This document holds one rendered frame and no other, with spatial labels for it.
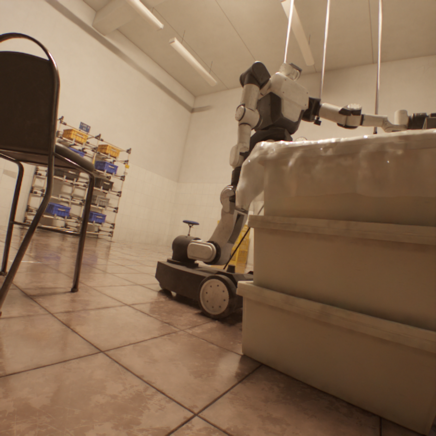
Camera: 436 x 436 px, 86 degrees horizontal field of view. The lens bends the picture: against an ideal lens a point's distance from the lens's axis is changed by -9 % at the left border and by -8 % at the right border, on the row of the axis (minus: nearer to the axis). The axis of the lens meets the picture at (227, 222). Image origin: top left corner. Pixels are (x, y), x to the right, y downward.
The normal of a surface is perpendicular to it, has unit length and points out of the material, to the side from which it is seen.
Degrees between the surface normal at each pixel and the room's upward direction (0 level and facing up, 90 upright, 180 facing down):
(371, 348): 96
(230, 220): 115
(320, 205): 96
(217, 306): 90
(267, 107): 100
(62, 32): 90
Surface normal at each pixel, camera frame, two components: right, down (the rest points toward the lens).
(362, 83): -0.51, -0.15
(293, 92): 0.45, 0.03
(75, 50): 0.84, 0.10
